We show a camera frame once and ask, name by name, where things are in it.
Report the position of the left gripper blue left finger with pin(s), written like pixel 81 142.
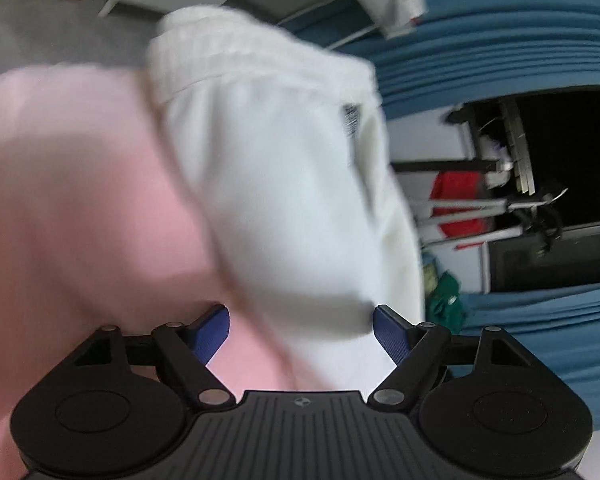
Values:
pixel 183 355

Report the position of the white sweatshirt garment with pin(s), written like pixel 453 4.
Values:
pixel 284 147

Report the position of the dark window with frame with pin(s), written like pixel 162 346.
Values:
pixel 554 141

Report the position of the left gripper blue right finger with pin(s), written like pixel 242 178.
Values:
pixel 417 351

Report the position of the pastel tie-dye bed blanket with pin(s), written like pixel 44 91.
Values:
pixel 94 230

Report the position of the left blue curtain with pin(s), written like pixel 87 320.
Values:
pixel 466 50

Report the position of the right blue curtain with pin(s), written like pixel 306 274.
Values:
pixel 561 327

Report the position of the blue curtain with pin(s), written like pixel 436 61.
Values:
pixel 561 327
pixel 466 50

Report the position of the green garment pile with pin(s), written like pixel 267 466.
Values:
pixel 442 299

